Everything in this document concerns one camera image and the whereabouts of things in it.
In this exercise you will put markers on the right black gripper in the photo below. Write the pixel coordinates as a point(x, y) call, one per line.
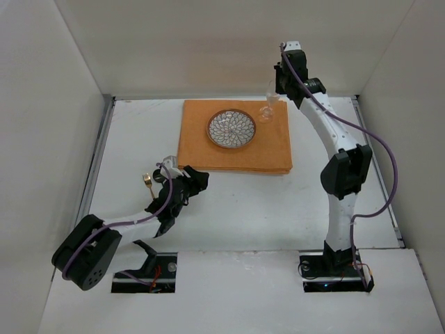
point(283, 82)

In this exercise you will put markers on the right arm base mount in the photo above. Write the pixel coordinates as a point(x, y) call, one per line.
point(329, 271)

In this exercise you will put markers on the clear wine glass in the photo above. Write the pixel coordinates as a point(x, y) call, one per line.
point(266, 112)

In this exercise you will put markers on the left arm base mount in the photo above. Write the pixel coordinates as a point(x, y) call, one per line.
point(154, 273)

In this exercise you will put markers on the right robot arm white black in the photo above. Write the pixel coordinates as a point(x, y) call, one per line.
point(348, 161)

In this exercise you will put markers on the black slotted spoon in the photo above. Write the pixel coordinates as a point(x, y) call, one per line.
point(158, 177)

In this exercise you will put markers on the orange cloth placemat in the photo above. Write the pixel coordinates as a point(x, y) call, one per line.
point(269, 151)

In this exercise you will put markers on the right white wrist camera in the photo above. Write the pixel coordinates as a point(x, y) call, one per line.
point(290, 46)

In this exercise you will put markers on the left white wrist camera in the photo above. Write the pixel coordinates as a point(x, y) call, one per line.
point(171, 163)

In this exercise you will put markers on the gold fork black handle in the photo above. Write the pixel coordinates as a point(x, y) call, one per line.
point(148, 183)

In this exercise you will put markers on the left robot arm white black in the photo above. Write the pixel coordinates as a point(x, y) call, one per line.
point(97, 246)

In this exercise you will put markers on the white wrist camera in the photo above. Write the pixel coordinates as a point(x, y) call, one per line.
point(290, 46)
point(171, 163)

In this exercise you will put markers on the patterned ceramic plate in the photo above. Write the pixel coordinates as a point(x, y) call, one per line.
point(231, 128)

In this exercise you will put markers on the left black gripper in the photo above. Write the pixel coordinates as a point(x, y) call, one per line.
point(190, 179)

